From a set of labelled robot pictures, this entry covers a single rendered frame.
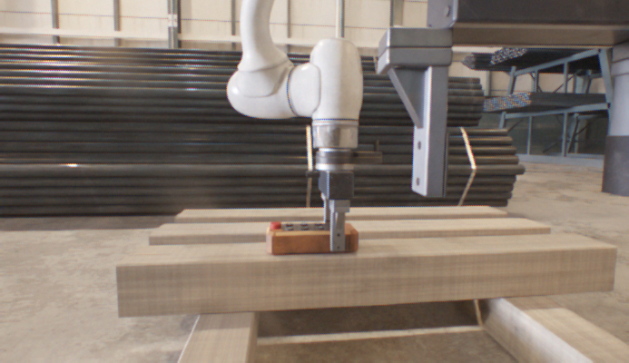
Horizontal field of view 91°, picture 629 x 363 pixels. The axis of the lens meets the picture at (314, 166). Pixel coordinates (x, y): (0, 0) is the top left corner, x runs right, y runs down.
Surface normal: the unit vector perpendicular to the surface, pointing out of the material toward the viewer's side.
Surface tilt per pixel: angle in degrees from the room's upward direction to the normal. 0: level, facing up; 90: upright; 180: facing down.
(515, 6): 90
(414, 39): 90
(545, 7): 90
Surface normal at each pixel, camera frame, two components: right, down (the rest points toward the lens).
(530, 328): -0.99, 0.00
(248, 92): -0.45, 0.42
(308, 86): -0.47, 0.11
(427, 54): 0.00, 0.08
